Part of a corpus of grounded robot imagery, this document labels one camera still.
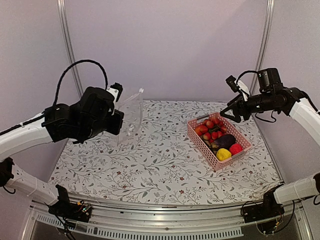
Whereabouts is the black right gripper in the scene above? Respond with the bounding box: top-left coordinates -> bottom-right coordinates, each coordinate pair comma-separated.
220,91 -> 278,123

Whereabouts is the clear zip top bag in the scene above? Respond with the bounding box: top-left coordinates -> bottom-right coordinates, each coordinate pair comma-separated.
116,87 -> 144,146

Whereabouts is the red toy fruit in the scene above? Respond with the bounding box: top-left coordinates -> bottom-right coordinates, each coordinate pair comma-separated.
229,143 -> 243,156

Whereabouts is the yellow toy fruit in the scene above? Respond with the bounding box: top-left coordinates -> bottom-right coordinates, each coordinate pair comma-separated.
216,148 -> 232,162

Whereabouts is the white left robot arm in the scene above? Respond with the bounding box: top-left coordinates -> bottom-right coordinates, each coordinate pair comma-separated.
0,83 -> 124,217

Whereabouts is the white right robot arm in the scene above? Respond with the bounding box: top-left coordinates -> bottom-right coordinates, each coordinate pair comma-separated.
220,87 -> 320,218

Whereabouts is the purple toy eggplant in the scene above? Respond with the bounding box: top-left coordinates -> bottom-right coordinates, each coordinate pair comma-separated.
211,134 -> 236,151

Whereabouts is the pink perforated plastic basket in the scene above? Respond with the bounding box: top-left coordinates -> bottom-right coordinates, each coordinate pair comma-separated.
187,112 -> 252,171

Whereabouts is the floral patterned table mat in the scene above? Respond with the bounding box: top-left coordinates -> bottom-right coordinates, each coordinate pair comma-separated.
49,101 -> 281,205

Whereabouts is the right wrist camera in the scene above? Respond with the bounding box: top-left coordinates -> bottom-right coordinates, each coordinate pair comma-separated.
225,75 -> 251,102

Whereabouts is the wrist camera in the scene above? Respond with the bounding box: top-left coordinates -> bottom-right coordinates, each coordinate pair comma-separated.
225,75 -> 251,102
106,82 -> 123,103

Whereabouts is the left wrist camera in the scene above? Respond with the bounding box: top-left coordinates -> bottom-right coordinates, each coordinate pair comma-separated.
106,82 -> 123,103

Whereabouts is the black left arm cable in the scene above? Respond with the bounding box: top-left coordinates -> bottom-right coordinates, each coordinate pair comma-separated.
52,59 -> 109,111

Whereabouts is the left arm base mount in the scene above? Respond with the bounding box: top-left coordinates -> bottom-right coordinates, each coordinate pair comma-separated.
48,184 -> 92,223

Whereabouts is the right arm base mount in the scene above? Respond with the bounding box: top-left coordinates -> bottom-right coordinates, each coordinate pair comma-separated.
240,185 -> 285,223

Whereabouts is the aluminium frame post right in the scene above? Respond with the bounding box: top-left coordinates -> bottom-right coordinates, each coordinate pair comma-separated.
252,0 -> 276,96

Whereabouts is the aluminium frame post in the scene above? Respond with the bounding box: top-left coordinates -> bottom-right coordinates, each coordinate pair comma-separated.
252,0 -> 276,96
56,0 -> 84,97

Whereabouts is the front aluminium rail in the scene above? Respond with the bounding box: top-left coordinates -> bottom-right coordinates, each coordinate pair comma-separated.
21,193 -> 316,240

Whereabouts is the aluminium frame post left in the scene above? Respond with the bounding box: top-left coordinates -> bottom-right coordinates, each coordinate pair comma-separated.
56,0 -> 84,97

